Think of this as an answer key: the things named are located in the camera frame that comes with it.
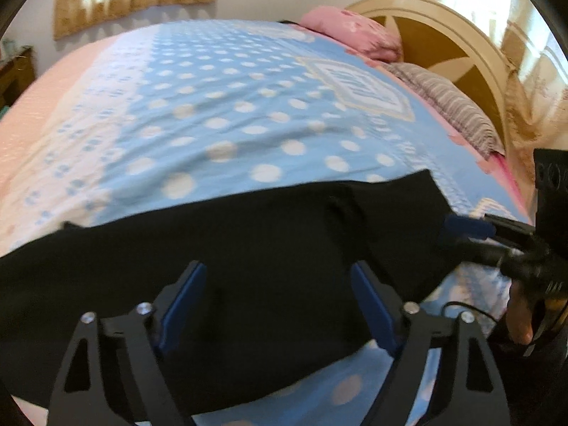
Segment black pants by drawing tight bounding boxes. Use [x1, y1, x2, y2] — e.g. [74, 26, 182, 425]
[1, 171, 456, 414]

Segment right hand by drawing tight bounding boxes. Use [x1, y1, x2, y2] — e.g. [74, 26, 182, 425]
[506, 281, 533, 345]

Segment striped pillow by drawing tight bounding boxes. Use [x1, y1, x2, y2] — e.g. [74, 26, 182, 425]
[384, 62, 506, 159]

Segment cream wooden headboard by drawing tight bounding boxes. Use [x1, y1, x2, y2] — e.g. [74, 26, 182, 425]
[346, 0, 512, 144]

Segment pink pillow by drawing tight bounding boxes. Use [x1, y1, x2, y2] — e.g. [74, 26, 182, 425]
[299, 6, 403, 62]

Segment pink and blue bedspread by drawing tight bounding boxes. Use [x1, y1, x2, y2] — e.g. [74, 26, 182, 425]
[0, 18, 534, 426]

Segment dark wooden desk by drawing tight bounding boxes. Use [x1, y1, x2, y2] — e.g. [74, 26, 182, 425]
[0, 46, 37, 108]

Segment black cable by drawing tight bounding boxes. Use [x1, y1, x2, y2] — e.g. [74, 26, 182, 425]
[441, 302, 501, 322]

